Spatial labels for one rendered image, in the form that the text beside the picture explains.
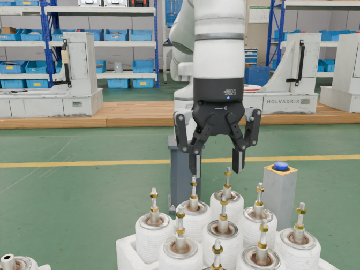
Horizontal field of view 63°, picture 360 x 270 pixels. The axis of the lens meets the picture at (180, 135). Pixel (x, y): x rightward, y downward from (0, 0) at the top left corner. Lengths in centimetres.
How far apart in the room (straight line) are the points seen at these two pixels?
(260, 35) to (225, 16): 667
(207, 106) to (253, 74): 474
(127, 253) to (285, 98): 234
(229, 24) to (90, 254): 89
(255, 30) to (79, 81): 499
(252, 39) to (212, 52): 662
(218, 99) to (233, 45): 7
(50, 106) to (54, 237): 176
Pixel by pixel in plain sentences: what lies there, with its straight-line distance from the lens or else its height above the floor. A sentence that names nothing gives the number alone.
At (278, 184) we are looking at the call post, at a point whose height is 28.
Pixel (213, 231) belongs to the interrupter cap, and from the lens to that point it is 72.
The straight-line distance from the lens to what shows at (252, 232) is 78.
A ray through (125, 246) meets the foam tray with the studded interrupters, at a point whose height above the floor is 18.
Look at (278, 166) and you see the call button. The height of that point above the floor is 33.
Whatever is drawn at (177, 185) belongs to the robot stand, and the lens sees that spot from 121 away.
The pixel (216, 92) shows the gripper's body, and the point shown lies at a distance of 41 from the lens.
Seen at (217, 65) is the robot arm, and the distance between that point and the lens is 41.
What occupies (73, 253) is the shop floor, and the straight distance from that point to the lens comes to 112.
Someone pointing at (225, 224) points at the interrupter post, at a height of 27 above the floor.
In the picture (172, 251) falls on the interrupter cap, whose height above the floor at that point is 25.
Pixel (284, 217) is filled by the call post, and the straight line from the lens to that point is 98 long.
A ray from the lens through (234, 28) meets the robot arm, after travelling 42.
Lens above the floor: 66
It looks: 16 degrees down
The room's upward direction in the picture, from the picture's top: straight up
